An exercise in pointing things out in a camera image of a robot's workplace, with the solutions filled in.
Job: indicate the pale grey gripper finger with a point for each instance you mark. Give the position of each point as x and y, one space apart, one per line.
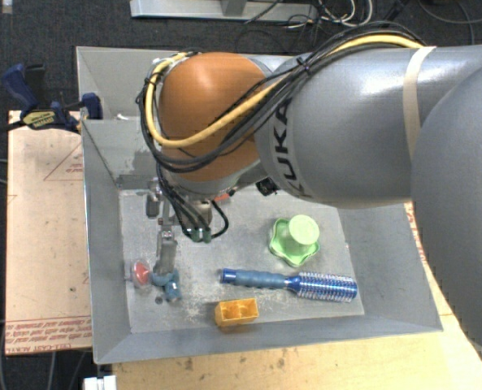
159 254
170 254

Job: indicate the blue toy figure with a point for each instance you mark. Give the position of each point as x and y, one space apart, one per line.
170 284

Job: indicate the red and clear round toy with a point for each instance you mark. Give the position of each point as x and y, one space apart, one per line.
141 274

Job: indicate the grey metal bin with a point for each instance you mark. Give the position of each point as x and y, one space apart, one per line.
240 258

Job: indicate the yellow open box block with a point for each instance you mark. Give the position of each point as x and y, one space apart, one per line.
236 312

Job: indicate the green flower-shaped cup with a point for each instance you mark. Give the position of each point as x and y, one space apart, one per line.
295 240

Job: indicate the brown cardboard board red print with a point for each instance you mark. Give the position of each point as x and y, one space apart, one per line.
45 238

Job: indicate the blue hairbrush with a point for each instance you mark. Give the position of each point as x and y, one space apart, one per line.
326 287

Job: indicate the black cylinder on white bracket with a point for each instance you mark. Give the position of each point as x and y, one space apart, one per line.
267 187

